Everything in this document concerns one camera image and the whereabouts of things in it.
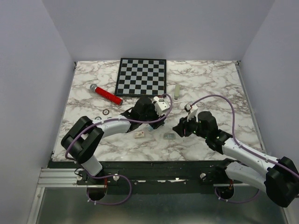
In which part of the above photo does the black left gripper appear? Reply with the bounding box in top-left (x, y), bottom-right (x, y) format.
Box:
top-left (140, 101), bottom-right (166, 130)

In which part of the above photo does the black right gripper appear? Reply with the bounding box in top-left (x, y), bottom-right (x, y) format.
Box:
top-left (172, 112), bottom-right (208, 139)

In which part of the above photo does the light blue stapler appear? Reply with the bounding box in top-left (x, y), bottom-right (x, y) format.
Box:
top-left (148, 126), bottom-right (154, 133)

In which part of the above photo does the grey staple strip tray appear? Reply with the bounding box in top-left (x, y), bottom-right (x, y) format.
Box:
top-left (163, 133), bottom-right (176, 140)

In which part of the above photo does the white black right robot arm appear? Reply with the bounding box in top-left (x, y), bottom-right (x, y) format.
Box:
top-left (173, 111), bottom-right (299, 208)

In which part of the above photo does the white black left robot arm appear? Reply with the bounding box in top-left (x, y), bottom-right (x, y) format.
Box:
top-left (61, 97), bottom-right (171, 184)

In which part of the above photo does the pale green stapler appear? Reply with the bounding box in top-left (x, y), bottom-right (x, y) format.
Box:
top-left (174, 84), bottom-right (181, 100)

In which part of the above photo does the small staple box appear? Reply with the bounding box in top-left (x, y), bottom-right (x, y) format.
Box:
top-left (134, 131), bottom-right (145, 139)

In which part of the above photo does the black white chessboard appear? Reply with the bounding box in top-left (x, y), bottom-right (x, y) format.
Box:
top-left (114, 58), bottom-right (167, 97)

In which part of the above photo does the red glitter toy microphone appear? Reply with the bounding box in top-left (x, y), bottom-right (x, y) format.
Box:
top-left (90, 84), bottom-right (123, 105)

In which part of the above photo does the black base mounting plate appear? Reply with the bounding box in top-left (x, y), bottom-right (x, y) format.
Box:
top-left (47, 159), bottom-right (242, 196)

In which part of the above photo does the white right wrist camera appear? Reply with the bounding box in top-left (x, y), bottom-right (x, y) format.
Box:
top-left (184, 103), bottom-right (198, 121)

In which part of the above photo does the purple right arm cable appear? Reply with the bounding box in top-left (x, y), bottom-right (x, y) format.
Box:
top-left (186, 94), bottom-right (299, 203)

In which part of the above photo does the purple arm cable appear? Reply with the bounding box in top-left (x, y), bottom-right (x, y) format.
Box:
top-left (186, 94), bottom-right (299, 203)
top-left (64, 93), bottom-right (173, 206)

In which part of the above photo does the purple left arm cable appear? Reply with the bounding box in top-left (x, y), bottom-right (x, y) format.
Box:
top-left (64, 93), bottom-right (173, 206)

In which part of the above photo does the aluminium rail right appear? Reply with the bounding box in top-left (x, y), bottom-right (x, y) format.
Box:
top-left (213, 183), bottom-right (249, 187)

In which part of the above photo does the aluminium rail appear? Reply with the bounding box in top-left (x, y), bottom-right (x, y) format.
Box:
top-left (37, 168), bottom-right (83, 188)
top-left (213, 183), bottom-right (249, 187)

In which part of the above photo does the aluminium rail left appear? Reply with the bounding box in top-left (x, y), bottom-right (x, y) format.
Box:
top-left (37, 168), bottom-right (83, 188)

